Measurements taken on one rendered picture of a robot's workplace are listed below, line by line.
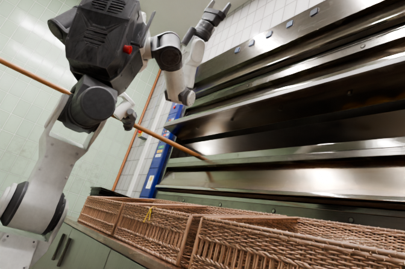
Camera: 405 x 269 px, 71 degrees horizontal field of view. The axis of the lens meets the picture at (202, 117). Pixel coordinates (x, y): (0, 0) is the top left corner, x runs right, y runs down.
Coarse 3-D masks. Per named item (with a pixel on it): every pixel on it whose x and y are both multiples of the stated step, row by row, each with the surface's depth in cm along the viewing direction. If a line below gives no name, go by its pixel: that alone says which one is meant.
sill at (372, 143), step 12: (324, 144) 123; (336, 144) 118; (348, 144) 114; (360, 144) 110; (372, 144) 107; (384, 144) 104; (396, 144) 101; (204, 156) 189; (216, 156) 178; (228, 156) 169; (240, 156) 161; (252, 156) 154; (264, 156) 147
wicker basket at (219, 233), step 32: (224, 224) 77; (256, 224) 99; (288, 224) 108; (320, 224) 104; (352, 224) 96; (192, 256) 80; (224, 256) 87; (256, 256) 65; (288, 256) 59; (320, 256) 54; (352, 256) 51; (384, 256) 47
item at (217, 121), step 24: (360, 72) 107; (384, 72) 103; (264, 96) 146; (288, 96) 135; (312, 96) 128; (336, 96) 123; (360, 96) 117; (384, 96) 113; (192, 120) 195; (216, 120) 182; (240, 120) 170; (264, 120) 160; (288, 120) 151
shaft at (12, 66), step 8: (8, 64) 139; (24, 72) 143; (32, 72) 145; (40, 80) 147; (48, 80) 150; (56, 88) 151; (64, 88) 154; (120, 120) 170; (136, 128) 176; (144, 128) 178; (152, 136) 182; (160, 136) 184; (176, 144) 190; (192, 152) 197
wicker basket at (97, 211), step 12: (84, 204) 175; (96, 204) 161; (108, 204) 147; (120, 204) 137; (192, 204) 161; (84, 216) 167; (96, 216) 153; (108, 216) 142; (120, 216) 134; (96, 228) 145; (108, 228) 136; (156, 240) 143
